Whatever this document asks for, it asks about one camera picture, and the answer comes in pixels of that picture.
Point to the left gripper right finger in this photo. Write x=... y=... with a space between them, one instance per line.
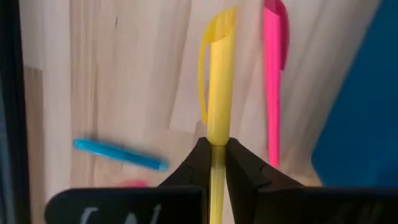
x=248 y=174

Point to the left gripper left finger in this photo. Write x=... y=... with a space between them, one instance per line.
x=192 y=171

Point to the pink pen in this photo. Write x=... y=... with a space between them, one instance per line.
x=273 y=93

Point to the yellow pen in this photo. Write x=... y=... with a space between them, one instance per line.
x=220 y=87

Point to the blue marker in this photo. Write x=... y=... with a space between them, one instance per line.
x=121 y=154

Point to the blue plastic bin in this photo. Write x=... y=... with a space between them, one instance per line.
x=363 y=109

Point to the black aluminium frame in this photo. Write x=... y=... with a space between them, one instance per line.
x=12 y=93

